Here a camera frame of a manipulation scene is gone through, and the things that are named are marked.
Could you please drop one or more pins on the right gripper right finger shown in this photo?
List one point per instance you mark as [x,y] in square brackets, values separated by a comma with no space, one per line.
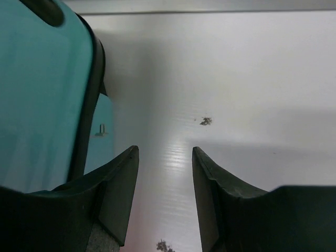
[236,216]

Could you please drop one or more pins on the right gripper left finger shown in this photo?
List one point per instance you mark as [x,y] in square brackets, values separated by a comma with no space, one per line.
[88,213]

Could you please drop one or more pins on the pink hard-shell suitcase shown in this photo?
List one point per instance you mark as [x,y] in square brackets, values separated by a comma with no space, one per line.
[56,117]

